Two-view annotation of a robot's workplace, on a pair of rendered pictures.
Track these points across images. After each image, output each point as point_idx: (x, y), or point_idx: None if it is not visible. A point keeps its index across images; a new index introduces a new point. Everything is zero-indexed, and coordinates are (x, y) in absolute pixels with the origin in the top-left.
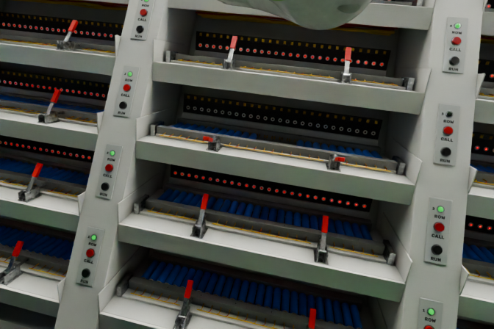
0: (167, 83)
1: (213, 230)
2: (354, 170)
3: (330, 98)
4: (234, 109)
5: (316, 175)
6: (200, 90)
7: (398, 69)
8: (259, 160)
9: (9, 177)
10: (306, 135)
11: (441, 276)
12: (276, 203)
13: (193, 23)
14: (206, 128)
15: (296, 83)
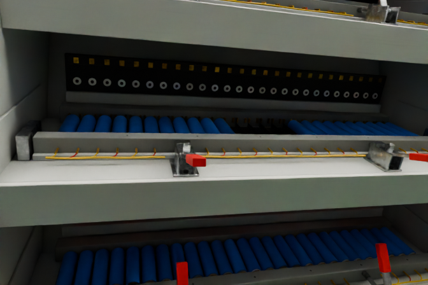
0: (29, 33)
1: None
2: (406, 161)
3: (369, 49)
4: (172, 78)
5: (372, 184)
6: (90, 45)
7: (388, 2)
8: (284, 178)
9: None
10: (291, 109)
11: None
12: (264, 224)
13: None
14: (135, 121)
15: (321, 26)
